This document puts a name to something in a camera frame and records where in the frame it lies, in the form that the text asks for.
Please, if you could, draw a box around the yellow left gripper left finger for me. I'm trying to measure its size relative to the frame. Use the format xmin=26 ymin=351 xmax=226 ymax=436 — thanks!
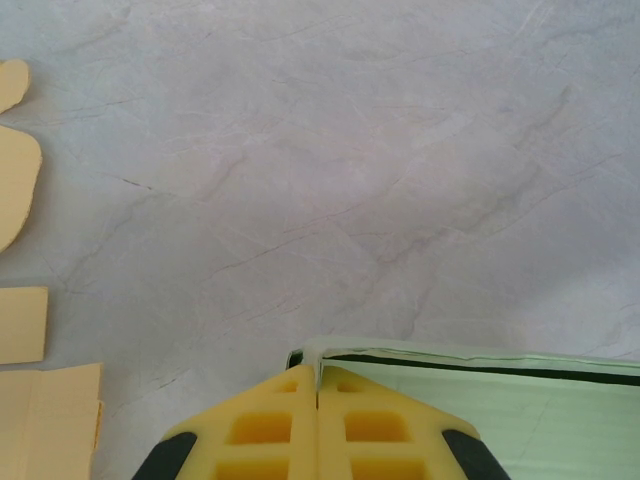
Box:
xmin=132 ymin=364 xmax=319 ymax=480

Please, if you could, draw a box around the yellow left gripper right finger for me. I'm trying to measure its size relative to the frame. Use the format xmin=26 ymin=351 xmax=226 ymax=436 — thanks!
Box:
xmin=318 ymin=365 xmax=511 ymax=480

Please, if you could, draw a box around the green paper box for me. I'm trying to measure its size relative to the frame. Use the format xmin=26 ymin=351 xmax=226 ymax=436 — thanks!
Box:
xmin=285 ymin=335 xmax=640 ymax=480

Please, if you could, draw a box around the yellow cardboard cutout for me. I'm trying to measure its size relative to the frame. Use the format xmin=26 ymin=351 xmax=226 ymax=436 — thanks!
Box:
xmin=0 ymin=58 xmax=105 ymax=480

